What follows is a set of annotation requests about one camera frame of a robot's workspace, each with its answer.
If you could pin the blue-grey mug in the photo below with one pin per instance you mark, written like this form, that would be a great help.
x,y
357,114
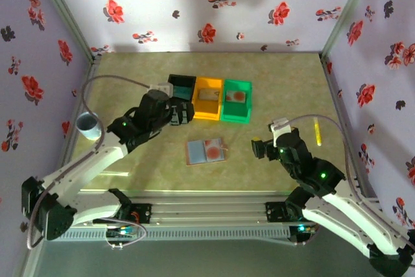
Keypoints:
x,y
87,126

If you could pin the yellow pen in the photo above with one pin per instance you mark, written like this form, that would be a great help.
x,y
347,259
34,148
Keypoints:
x,y
317,131

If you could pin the green plastic bin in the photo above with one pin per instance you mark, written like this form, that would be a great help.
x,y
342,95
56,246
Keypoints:
x,y
235,113

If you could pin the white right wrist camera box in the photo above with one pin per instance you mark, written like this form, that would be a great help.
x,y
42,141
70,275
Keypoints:
x,y
279,127

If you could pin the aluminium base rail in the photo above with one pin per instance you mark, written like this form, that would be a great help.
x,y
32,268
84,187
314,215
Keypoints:
x,y
207,209

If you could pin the yellow plastic bin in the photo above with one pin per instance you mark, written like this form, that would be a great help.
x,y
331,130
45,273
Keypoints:
x,y
206,111

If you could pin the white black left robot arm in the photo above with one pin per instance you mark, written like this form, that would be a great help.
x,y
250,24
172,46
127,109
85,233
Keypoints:
x,y
81,166

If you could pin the white card red circles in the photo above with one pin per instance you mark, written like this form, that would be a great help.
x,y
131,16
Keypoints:
x,y
235,96
213,150

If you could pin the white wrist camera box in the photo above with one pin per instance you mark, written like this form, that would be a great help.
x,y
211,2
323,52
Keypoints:
x,y
279,127
160,89

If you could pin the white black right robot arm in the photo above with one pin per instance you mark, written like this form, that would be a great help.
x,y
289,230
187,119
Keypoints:
x,y
350,222

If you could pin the black plastic bin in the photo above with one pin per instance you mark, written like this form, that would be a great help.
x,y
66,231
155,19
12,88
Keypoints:
x,y
184,79

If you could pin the small green circuit board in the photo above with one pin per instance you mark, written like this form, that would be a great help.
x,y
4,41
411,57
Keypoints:
x,y
121,231
306,229

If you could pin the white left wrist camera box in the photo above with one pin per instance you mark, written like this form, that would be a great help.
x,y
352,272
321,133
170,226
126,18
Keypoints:
x,y
160,89

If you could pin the aluminium table side rail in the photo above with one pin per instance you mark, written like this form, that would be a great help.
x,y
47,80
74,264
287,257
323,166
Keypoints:
x,y
81,95
337,95

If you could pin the teal bank card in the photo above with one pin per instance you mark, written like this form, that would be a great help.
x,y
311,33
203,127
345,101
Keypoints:
x,y
183,92

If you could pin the aluminium frame post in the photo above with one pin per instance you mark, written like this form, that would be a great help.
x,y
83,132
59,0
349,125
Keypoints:
x,y
348,11
65,14

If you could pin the beige bank card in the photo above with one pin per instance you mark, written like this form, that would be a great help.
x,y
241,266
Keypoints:
x,y
208,94

